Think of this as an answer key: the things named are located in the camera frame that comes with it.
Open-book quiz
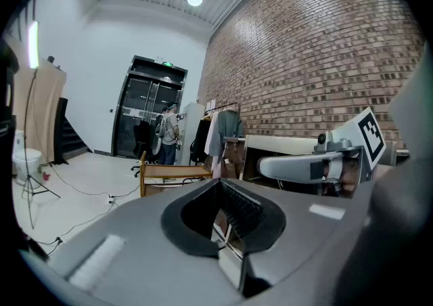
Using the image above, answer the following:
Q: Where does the white toilet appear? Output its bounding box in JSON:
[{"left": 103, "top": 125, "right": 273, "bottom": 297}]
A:
[{"left": 12, "top": 129, "right": 43, "bottom": 186}]

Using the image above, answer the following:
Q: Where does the gray teal garment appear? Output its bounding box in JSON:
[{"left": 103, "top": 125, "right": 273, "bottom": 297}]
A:
[{"left": 216, "top": 109, "right": 245, "bottom": 157}]

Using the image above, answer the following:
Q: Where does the black floor cable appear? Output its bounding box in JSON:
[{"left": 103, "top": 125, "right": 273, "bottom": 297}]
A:
[{"left": 40, "top": 148, "right": 145, "bottom": 248}]

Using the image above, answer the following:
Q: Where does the black tripod stand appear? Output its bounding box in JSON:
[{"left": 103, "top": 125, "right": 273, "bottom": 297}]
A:
[{"left": 21, "top": 67, "right": 62, "bottom": 231}]

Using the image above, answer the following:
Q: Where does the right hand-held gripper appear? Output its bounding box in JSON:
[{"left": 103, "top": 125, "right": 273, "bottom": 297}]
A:
[{"left": 256, "top": 106, "right": 387, "bottom": 197}]

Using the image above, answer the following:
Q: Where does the white light tube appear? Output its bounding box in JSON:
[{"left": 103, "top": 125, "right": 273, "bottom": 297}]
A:
[{"left": 27, "top": 20, "right": 39, "bottom": 70}]

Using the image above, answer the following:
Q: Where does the pale pink garment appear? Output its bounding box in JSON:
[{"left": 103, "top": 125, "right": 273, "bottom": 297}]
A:
[{"left": 204, "top": 111, "right": 221, "bottom": 157}]

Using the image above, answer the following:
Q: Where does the wooden side cart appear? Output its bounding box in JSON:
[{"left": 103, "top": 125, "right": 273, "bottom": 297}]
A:
[{"left": 139, "top": 150, "right": 213, "bottom": 198}]

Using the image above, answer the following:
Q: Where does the person's gray shirt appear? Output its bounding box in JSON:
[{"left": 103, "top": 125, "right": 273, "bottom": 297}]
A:
[{"left": 388, "top": 40, "right": 433, "bottom": 167}]

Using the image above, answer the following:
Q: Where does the black double door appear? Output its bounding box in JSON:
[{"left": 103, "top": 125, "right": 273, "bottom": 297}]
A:
[{"left": 111, "top": 55, "right": 189, "bottom": 159}]

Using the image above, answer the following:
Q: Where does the black clothes rack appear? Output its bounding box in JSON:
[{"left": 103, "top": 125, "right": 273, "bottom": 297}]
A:
[{"left": 190, "top": 102, "right": 245, "bottom": 180}]

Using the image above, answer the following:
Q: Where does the beige partition panel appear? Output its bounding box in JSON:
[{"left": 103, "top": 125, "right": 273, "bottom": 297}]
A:
[{"left": 11, "top": 56, "right": 68, "bottom": 166}]

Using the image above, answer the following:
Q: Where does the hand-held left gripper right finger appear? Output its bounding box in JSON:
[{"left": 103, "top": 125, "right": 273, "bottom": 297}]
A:
[{"left": 219, "top": 178, "right": 372, "bottom": 299}]

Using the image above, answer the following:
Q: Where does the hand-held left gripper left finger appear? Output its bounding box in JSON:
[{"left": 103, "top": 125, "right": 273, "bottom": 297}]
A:
[{"left": 49, "top": 178, "right": 244, "bottom": 306}]

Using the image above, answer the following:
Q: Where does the person's right hand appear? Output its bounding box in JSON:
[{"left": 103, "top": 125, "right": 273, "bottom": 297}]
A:
[{"left": 339, "top": 159, "right": 360, "bottom": 196}]

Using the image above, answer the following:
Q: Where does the person's right forearm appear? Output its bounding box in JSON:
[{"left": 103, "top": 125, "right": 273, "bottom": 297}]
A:
[{"left": 333, "top": 162, "right": 433, "bottom": 306}]

